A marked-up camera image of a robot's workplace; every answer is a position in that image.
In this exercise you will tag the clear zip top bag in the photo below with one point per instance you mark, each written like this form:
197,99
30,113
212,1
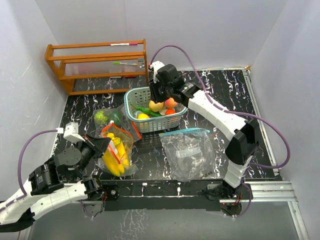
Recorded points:
126,125

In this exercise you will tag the green custard apple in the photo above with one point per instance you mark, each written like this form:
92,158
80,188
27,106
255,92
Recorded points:
100,118

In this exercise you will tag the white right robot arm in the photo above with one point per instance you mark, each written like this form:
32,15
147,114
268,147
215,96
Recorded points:
241,134

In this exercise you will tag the orange carrot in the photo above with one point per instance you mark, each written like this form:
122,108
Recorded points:
170,112

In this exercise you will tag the black metal base rail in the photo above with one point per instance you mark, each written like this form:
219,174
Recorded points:
208,195

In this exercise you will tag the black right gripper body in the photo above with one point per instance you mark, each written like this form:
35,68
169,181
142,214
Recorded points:
159,93

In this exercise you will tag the green cucumber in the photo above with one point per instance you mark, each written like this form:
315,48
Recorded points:
146,111

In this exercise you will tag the yellow pear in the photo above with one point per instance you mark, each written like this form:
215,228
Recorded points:
155,107

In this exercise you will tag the clear zip bag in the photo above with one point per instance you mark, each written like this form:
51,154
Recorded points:
126,125
128,142
189,152

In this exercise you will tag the wooden rack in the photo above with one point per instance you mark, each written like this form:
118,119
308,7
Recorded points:
94,61

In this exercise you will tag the yellow bananas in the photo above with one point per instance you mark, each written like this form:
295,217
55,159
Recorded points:
115,158

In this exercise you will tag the green white marker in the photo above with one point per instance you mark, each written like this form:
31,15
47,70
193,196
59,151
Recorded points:
124,63

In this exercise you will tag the pink white marker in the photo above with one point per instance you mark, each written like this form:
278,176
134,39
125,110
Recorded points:
124,44

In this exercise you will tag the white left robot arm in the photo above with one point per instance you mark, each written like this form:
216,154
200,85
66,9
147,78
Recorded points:
58,182

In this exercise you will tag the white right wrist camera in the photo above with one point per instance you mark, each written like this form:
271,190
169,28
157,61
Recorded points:
154,67

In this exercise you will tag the orange peach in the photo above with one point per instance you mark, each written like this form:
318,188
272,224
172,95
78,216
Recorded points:
170,103

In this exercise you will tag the teal plastic basket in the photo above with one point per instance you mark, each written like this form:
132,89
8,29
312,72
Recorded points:
140,97

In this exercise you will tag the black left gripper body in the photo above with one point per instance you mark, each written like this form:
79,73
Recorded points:
89,152

